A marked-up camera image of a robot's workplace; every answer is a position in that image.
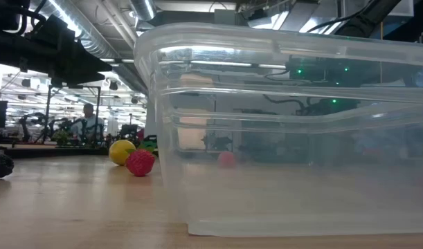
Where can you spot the yellow toy lemon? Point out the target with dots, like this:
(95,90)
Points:
(118,151)

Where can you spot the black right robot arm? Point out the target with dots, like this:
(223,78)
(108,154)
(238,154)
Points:
(370,15)

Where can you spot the silver ventilation duct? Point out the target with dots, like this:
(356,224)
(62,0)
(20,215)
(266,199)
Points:
(93,38)

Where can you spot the person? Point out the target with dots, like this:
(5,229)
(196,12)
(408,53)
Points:
(90,121)

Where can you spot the clear plastic tupperware container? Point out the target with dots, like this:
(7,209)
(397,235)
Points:
(301,193)

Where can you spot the black background table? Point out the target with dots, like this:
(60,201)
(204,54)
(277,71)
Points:
(41,152)

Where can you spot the bright green toy leaf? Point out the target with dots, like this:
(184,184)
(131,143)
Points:
(148,143)

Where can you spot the red toy strawberry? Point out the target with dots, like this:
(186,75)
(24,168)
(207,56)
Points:
(140,163)

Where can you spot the background green plant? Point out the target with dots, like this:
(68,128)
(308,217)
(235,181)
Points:
(60,137)

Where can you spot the pink round toy fruit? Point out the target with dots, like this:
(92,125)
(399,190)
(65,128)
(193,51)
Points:
(226,159)

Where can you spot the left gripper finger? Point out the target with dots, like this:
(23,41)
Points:
(72,55)
(76,79)

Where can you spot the dark toy blackberry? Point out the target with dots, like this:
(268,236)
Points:
(0,166)

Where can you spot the black background stand frame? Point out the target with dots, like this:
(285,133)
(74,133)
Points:
(98,110)

